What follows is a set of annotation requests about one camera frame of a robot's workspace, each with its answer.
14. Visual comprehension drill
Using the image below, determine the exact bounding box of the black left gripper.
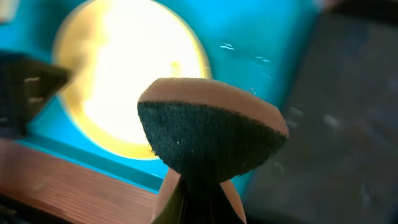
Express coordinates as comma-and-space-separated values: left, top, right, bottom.
1, 52, 69, 140

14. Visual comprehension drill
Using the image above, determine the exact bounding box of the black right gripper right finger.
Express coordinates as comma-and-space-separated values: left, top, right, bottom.
209, 183, 246, 224

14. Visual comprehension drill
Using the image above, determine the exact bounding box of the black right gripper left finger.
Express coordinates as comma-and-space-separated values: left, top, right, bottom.
151, 177, 188, 224

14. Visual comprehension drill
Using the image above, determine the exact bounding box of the yellow plate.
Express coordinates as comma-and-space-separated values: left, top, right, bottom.
53, 0, 211, 160

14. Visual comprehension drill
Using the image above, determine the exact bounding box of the black tray with water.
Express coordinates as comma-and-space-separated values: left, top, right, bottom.
244, 13, 397, 223

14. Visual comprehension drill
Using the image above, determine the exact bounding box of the teal plastic tray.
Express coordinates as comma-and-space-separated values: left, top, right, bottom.
1, 0, 317, 192

